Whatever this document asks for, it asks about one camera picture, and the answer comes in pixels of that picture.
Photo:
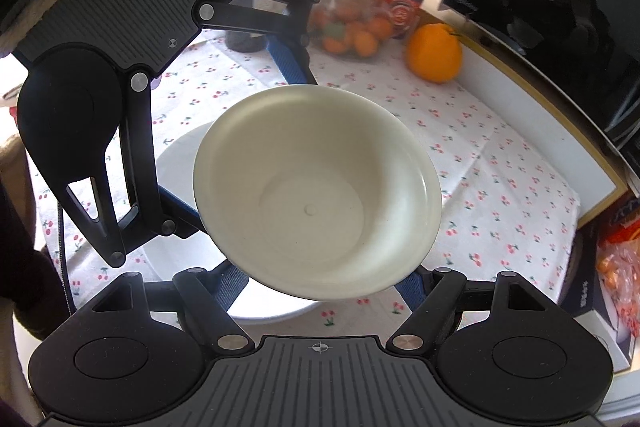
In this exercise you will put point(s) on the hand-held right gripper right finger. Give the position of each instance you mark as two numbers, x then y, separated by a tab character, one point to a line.
407	294

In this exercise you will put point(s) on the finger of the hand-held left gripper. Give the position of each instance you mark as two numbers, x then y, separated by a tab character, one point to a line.
295	62
185	224

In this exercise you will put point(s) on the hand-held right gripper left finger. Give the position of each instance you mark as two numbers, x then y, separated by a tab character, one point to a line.
232	287

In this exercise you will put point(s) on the white plate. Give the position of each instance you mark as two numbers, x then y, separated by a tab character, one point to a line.
177	157

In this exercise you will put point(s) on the cream bowl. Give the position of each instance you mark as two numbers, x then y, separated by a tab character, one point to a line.
310	187

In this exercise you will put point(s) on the clear plastic jar dark contents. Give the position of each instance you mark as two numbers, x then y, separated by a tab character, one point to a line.
245	42

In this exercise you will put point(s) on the glass jar of small fruits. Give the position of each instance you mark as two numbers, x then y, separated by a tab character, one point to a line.
350	32

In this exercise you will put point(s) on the red label container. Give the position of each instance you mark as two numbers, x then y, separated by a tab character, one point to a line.
402	14

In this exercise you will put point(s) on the cherry print tablecloth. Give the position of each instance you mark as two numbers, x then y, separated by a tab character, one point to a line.
475	187

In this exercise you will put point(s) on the large orange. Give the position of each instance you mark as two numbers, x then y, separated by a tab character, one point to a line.
432	54

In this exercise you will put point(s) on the person's dark coat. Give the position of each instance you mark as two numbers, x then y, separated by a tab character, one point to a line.
25	267

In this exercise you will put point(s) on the dark blue and white box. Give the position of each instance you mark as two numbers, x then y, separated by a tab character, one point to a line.
585	297

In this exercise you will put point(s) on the white wood-trimmed stand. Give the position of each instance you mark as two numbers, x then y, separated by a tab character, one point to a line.
525	117

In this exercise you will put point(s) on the plastic bag of kumquats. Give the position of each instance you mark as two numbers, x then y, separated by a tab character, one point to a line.
622	272

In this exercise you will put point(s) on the black microwave oven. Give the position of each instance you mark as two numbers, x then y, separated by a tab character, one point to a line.
550	7

